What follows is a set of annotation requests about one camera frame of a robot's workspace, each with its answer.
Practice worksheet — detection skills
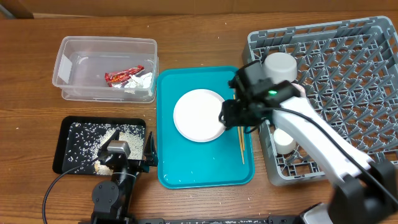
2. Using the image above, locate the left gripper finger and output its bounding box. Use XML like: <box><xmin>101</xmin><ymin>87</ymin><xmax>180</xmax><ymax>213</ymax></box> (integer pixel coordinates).
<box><xmin>143</xmin><ymin>132</ymin><xmax>158</xmax><ymax>167</ymax></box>
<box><xmin>97</xmin><ymin>129</ymin><xmax>120</xmax><ymax>156</ymax></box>

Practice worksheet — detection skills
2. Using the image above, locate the pink round plate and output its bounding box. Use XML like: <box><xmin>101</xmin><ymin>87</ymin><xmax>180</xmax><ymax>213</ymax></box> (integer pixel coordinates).
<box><xmin>173</xmin><ymin>89</ymin><xmax>225</xmax><ymax>142</ymax></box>

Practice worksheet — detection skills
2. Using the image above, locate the white cup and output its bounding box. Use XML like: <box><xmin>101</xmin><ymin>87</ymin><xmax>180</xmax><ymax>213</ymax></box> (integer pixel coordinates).
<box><xmin>273</xmin><ymin>128</ymin><xmax>296</xmax><ymax>155</ymax></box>

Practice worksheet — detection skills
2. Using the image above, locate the red snack wrapper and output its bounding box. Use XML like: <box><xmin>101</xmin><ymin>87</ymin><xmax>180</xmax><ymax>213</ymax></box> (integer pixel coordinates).
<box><xmin>104</xmin><ymin>65</ymin><xmax>144</xmax><ymax>88</ymax></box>

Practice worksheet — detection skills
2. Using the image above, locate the small grey bowl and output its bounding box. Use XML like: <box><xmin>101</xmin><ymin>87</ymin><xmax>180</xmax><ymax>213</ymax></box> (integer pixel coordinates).
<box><xmin>262</xmin><ymin>52</ymin><xmax>298</xmax><ymax>84</ymax></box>

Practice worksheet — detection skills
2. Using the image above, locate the white napkin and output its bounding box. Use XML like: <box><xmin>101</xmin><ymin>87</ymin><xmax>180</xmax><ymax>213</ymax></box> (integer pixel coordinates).
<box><xmin>124</xmin><ymin>72</ymin><xmax>153</xmax><ymax>89</ymax></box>

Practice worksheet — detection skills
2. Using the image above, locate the pink bowl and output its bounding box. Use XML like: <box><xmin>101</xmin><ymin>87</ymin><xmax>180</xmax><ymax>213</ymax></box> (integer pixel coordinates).
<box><xmin>292</xmin><ymin>83</ymin><xmax>307</xmax><ymax>98</ymax></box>

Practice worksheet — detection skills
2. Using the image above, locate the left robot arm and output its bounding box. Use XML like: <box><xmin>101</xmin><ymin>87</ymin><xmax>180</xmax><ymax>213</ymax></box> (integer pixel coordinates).
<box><xmin>90</xmin><ymin>130</ymin><xmax>159</xmax><ymax>224</ymax></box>

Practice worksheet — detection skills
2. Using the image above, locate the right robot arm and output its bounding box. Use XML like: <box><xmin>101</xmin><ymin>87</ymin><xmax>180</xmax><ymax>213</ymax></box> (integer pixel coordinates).
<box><xmin>218</xmin><ymin>60</ymin><xmax>397</xmax><ymax>223</ymax></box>

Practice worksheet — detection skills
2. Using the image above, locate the grey dishwasher rack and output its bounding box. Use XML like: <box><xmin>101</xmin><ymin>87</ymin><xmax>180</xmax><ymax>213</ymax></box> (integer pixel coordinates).
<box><xmin>241</xmin><ymin>15</ymin><xmax>398</xmax><ymax>187</ymax></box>

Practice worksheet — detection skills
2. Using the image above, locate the left wooden chopstick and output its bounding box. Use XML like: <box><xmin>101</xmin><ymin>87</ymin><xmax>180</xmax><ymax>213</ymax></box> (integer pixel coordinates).
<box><xmin>233</xmin><ymin>94</ymin><xmax>245</xmax><ymax>165</ymax></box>

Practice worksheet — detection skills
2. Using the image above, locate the teal serving tray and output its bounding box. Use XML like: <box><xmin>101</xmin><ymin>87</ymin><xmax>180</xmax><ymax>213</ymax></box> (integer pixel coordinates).
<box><xmin>156</xmin><ymin>66</ymin><xmax>254</xmax><ymax>189</ymax></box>

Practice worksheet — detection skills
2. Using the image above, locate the black rectangular tray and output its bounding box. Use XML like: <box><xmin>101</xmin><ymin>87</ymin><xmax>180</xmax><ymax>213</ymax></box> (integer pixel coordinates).
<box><xmin>52</xmin><ymin>116</ymin><xmax>146</xmax><ymax>174</ymax></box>

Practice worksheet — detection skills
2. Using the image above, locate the clear plastic bin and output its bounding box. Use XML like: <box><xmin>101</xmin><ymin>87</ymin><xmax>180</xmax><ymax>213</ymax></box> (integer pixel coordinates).
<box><xmin>52</xmin><ymin>36</ymin><xmax>159</xmax><ymax>103</ymax></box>

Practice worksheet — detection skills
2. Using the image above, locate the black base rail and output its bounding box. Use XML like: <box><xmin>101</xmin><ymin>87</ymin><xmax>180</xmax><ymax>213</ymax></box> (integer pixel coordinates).
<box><xmin>77</xmin><ymin>202</ymin><xmax>355</xmax><ymax>224</ymax></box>

